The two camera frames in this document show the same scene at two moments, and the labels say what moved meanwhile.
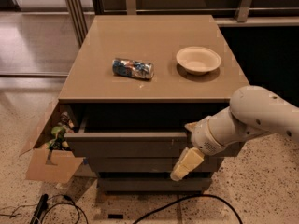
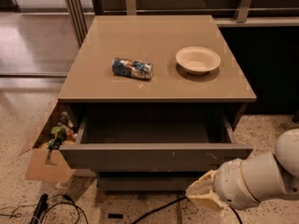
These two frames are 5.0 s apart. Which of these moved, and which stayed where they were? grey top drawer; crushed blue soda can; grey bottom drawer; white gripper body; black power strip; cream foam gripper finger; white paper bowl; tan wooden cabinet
Moved: cream foam gripper finger; grey top drawer; white gripper body
Stayed: grey bottom drawer; white paper bowl; black power strip; tan wooden cabinet; crushed blue soda can
